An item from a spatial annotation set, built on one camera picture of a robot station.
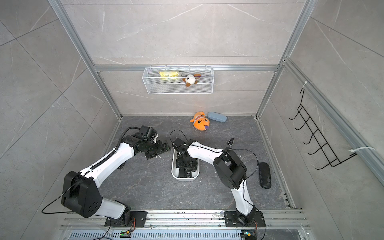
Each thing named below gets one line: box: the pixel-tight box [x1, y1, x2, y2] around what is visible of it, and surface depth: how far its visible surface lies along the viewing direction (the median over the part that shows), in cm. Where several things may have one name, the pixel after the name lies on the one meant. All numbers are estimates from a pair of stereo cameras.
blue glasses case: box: [207, 111, 228, 123], surface depth 120 cm
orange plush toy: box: [189, 111, 210, 131], surface depth 108 cm
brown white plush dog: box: [182, 73, 202, 89], surface depth 87 cm
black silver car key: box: [178, 167, 192, 178], surface depth 89 cm
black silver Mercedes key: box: [227, 137, 235, 147], surface depth 105 cm
